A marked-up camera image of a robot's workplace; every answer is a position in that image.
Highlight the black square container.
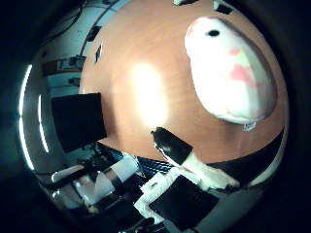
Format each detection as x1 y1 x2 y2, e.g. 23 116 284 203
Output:
51 92 108 154

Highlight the small black square marker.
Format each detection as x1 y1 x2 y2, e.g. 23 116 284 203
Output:
92 42 104 65

